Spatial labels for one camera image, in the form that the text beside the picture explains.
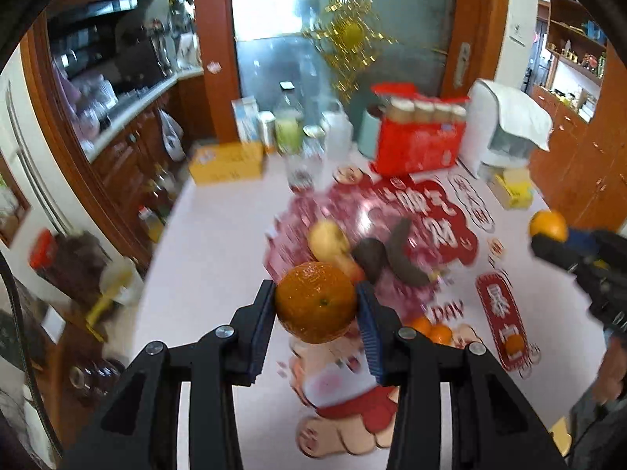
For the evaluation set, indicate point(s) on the dark avocado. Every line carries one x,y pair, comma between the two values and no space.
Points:
370,257

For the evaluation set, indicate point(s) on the red lid jar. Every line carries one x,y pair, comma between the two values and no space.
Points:
68,264

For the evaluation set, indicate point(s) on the mandarin orange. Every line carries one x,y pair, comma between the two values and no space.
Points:
548,225
514,346
442,335
420,326
316,303

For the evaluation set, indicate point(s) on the red apple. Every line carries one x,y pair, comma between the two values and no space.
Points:
355,271

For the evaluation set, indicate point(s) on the white countertop appliance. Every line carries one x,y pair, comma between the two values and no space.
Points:
490,147

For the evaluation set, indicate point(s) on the frosted glass door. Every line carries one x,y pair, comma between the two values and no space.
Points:
274,10

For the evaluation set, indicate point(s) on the white bucket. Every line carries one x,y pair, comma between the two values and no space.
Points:
122,281

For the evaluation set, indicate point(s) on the wooden display cabinet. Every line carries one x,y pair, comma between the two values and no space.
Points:
578,156

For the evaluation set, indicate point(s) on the clear drinking glass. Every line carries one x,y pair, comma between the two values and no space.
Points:
304,171

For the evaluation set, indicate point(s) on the person's right forearm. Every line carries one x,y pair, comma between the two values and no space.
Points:
612,367

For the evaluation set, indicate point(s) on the clear plastic bag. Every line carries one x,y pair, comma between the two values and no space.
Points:
171,137

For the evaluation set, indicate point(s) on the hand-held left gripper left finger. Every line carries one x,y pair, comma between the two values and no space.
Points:
260,338

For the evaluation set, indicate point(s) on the white blue carton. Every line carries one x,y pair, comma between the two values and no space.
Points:
245,122

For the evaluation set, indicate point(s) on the printed pink tablecloth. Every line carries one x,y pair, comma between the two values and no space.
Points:
220,254

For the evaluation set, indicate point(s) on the dark overripe banana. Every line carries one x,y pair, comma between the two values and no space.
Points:
404,254

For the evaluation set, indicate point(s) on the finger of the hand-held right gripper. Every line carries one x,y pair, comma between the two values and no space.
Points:
582,241
558,254

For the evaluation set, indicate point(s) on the white squeeze bottle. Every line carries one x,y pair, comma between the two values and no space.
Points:
338,132

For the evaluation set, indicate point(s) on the small glass jar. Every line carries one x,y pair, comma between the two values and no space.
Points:
313,137

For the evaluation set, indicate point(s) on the white cloth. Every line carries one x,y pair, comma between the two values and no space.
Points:
519,107

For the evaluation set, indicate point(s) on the yellow tissue pack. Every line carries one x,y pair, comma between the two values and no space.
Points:
512,191

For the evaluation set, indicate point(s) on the white wall pipe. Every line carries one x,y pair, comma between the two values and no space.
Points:
34,156

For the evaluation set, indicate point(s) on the white wall switch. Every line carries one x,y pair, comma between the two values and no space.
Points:
519,33

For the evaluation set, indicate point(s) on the wooden kitchen cabinet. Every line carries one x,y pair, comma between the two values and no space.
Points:
127,166

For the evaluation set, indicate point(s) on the teal container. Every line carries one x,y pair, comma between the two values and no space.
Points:
372,137

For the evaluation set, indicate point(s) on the gold door ornament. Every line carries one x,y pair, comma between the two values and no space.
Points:
352,34

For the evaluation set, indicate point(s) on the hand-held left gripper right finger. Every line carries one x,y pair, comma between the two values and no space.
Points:
370,342

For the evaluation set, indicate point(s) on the clear bottle green label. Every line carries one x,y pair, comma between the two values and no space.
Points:
289,127

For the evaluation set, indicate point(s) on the yellow pear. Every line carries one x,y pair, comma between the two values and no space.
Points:
328,242

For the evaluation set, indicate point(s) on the yellow box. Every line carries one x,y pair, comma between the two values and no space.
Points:
225,164

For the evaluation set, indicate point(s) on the red paper cup pack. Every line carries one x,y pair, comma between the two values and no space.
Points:
416,147

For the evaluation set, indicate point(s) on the pink glass bowl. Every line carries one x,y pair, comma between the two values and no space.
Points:
294,235

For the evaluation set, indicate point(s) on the metal can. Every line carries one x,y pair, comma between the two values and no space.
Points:
267,129

